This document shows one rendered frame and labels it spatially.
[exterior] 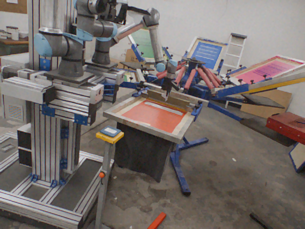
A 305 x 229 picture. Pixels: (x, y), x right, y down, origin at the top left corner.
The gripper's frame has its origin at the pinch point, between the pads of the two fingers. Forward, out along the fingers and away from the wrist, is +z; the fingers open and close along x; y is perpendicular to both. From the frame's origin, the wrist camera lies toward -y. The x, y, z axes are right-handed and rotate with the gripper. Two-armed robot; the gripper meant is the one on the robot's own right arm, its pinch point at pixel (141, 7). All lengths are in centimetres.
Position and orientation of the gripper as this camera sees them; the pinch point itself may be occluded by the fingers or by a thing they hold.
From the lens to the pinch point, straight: 89.7
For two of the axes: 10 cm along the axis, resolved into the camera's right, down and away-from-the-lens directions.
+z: 8.0, 3.7, -4.8
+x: -5.4, 1.0, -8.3
